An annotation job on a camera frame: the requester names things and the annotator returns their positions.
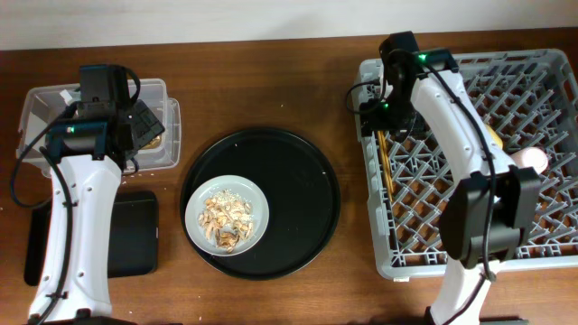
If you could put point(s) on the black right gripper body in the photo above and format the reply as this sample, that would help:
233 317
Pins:
391 114

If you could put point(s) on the gold foil wrapper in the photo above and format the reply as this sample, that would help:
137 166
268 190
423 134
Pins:
154 143

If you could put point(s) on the grey plate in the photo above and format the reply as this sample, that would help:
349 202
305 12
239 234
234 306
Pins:
248 190

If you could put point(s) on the yellow bowl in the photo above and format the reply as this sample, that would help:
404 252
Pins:
492 138

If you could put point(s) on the food scraps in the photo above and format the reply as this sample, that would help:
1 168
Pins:
226 220

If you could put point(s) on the pink cup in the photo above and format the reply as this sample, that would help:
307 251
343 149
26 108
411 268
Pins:
531 157

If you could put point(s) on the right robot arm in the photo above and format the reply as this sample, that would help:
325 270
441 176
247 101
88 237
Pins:
493 205

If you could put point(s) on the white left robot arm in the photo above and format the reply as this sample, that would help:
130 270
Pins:
73 285

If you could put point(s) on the clear plastic waste bin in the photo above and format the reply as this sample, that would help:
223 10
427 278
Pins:
43 104

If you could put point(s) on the grey dishwasher rack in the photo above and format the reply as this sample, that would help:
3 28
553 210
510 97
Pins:
529 98

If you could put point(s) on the black rectangular bin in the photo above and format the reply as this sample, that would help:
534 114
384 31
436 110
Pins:
133 242

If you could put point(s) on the round black tray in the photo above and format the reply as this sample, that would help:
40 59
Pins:
301 189

